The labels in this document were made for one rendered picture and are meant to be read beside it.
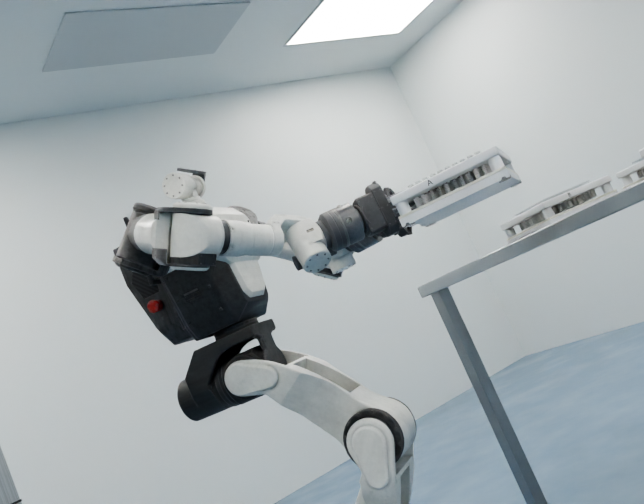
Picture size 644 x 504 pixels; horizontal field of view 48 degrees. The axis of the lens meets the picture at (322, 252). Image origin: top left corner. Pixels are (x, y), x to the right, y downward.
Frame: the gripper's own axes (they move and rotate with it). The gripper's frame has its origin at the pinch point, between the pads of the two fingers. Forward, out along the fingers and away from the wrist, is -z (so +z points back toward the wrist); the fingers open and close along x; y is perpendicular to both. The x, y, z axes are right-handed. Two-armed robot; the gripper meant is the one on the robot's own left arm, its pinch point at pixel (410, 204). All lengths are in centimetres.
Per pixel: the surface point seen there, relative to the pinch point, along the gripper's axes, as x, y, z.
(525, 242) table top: 19.6, -14.2, -16.7
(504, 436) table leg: 65, -35, 18
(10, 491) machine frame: 22, 113, 12
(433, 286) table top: 19.3, -32.5, 16.4
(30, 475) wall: 16, -100, 305
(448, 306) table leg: 26.2, -35.7, 16.2
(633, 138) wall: -19, -395, -28
